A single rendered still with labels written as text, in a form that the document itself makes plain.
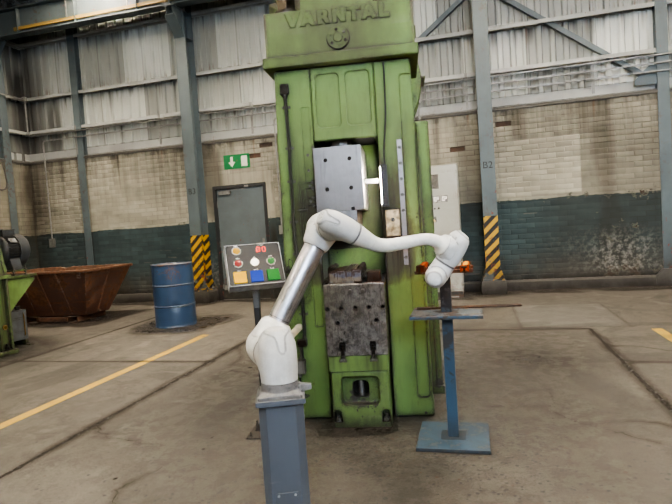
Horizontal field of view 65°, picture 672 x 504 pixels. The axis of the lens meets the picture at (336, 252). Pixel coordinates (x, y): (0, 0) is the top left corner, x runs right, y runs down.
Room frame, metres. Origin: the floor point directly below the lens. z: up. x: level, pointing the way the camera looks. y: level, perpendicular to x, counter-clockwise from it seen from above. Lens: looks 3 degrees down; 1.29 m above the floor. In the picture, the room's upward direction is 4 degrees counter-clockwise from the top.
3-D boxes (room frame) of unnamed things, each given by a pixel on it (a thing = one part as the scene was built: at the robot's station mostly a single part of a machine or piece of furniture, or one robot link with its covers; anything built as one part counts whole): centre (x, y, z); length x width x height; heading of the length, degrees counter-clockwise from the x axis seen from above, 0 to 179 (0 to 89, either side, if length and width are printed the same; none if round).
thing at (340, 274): (3.52, -0.07, 0.96); 0.42 x 0.20 x 0.09; 173
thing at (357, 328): (3.53, -0.13, 0.69); 0.56 x 0.38 x 0.45; 173
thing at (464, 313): (3.03, -0.61, 0.74); 0.40 x 0.30 x 0.02; 75
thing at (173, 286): (7.59, 2.35, 0.44); 0.59 x 0.59 x 0.88
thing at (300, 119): (3.71, 0.20, 1.15); 0.44 x 0.26 x 2.30; 173
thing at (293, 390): (2.18, 0.25, 0.63); 0.22 x 0.18 x 0.06; 95
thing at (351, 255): (3.83, -0.16, 1.37); 0.41 x 0.10 x 0.91; 83
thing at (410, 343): (3.62, -0.47, 1.15); 0.44 x 0.26 x 2.30; 173
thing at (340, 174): (3.52, -0.12, 1.56); 0.42 x 0.39 x 0.40; 173
